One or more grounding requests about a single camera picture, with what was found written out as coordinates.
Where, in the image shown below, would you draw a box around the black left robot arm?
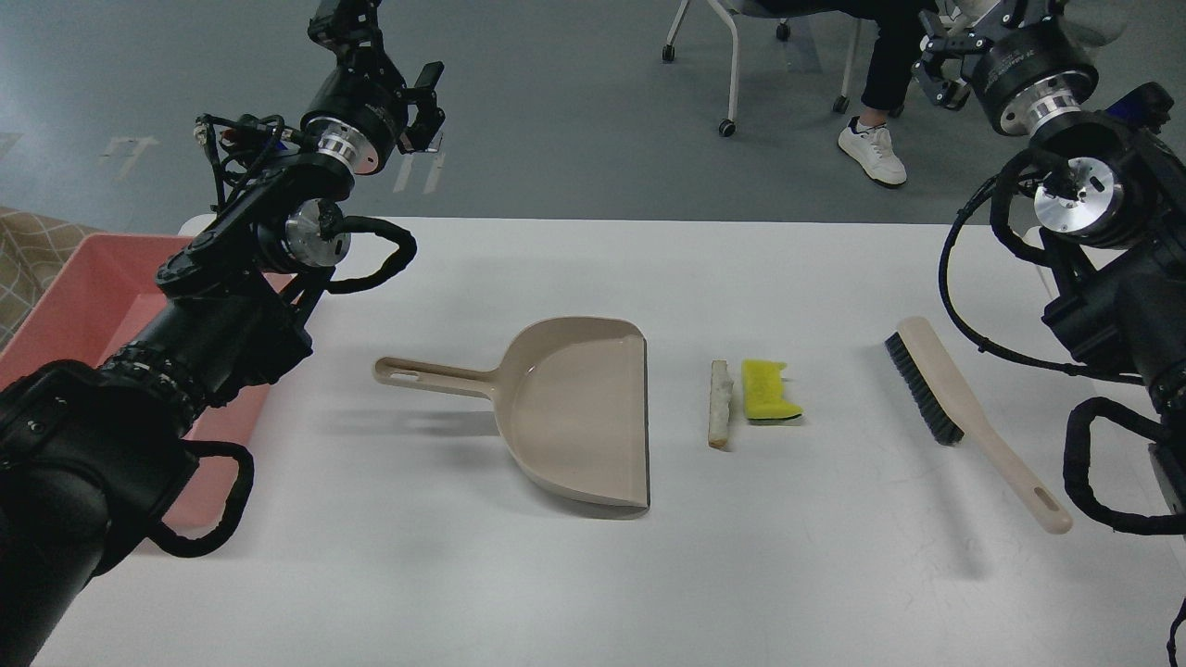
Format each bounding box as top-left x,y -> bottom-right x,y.
4,1 -> 445,666

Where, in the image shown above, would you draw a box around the beige hand brush black bristles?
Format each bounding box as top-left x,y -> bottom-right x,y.
884,316 -> 1073,535

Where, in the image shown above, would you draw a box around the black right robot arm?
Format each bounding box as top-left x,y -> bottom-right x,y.
914,1 -> 1185,535

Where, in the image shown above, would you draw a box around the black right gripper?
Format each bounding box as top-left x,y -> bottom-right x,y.
914,1 -> 1099,136

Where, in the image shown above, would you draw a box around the seated person leg white shoe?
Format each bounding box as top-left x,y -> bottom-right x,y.
812,1 -> 938,189

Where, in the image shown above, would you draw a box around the beige plastic dustpan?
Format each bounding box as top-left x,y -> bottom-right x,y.
372,317 -> 650,510

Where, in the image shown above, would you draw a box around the beige patterned cloth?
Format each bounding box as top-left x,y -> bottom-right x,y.
1,207 -> 98,347

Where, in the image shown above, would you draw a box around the pink plastic bin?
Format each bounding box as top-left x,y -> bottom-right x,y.
1,233 -> 270,532

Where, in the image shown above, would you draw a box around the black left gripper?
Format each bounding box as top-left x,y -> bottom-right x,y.
302,1 -> 446,176

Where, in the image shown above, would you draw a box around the yellow sponge piece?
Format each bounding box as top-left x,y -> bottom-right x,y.
741,358 -> 803,423

